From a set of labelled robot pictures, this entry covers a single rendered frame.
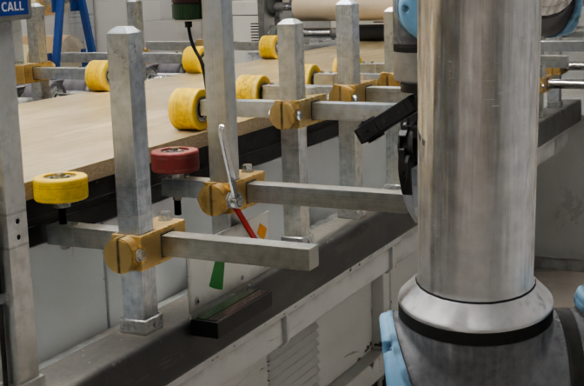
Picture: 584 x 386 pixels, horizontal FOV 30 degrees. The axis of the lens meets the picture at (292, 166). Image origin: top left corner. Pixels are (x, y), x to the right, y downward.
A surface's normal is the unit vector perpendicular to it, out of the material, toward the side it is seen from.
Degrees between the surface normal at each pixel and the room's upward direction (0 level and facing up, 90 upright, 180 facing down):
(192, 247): 90
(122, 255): 90
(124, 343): 0
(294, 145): 90
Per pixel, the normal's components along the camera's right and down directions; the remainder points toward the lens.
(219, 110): -0.44, 0.18
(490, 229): 0.12, 0.29
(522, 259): 0.71, 0.18
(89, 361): -0.04, -0.98
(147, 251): 0.90, 0.05
